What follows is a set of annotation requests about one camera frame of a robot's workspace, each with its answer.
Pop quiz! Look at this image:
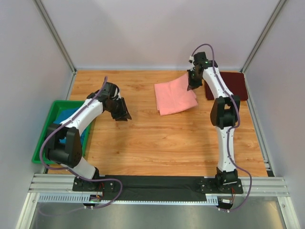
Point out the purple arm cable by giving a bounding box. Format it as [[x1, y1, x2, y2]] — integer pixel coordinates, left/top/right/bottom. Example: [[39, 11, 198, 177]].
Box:
[[38, 76, 124, 217], [192, 43, 253, 214]]

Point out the blue t-shirt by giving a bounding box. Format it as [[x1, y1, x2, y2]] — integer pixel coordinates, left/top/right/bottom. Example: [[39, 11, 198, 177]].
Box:
[[51, 108, 89, 146]]

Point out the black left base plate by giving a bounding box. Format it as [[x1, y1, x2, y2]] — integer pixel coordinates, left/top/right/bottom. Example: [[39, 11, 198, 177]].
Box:
[[72, 176, 121, 192]]

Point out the green plastic bin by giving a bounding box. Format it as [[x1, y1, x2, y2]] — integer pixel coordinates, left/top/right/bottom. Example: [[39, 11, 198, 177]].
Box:
[[32, 100, 92, 164]]

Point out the left aluminium frame post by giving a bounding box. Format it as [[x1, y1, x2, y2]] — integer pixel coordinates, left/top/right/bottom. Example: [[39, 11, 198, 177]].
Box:
[[33, 0, 77, 73]]

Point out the aluminium frame post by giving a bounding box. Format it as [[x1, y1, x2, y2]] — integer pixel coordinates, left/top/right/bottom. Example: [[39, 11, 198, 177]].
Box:
[[33, 0, 77, 73], [240, 0, 287, 73]]

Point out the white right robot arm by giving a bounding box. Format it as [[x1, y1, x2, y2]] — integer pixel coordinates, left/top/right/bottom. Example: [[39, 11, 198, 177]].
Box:
[[187, 52, 240, 189]]

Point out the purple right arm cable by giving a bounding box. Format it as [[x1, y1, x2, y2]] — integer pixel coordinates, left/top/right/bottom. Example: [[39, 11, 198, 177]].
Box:
[[192, 43, 253, 214]]

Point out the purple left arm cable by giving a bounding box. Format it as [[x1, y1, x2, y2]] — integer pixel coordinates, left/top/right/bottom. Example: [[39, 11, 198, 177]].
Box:
[[38, 76, 124, 217]]

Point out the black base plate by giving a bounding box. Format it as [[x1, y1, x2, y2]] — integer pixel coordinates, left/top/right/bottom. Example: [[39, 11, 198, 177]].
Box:
[[196, 177, 244, 194], [72, 176, 121, 192]]

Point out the pink t-shirt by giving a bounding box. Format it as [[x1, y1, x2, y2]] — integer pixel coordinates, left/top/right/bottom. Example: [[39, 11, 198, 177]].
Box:
[[154, 74, 198, 116]]

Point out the folded maroon t-shirt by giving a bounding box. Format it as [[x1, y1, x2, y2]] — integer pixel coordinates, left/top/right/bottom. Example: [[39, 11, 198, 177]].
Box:
[[204, 71, 249, 101]]

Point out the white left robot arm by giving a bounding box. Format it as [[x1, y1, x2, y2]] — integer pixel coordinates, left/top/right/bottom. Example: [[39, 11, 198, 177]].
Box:
[[40, 81, 132, 191]]

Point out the right aluminium frame post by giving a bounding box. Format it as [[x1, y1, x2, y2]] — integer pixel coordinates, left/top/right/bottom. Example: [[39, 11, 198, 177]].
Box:
[[240, 0, 287, 73]]

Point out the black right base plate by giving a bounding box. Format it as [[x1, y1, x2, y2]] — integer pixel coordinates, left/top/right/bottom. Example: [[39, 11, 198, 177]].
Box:
[[196, 177, 244, 194]]

